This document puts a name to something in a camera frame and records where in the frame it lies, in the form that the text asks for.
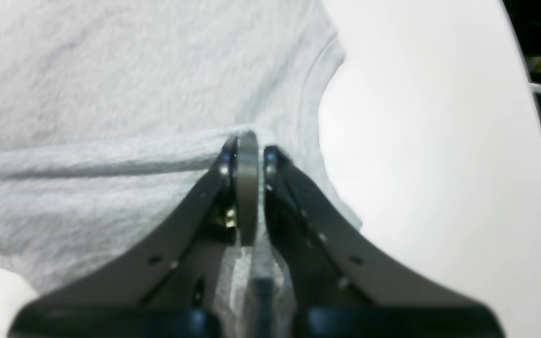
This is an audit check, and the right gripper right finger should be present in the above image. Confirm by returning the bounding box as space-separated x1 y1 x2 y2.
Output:
263 146 505 338

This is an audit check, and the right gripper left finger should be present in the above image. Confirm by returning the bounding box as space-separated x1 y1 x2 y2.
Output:
9 131 258 338

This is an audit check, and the grey T-shirt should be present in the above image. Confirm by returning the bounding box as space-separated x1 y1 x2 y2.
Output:
0 0 362 338

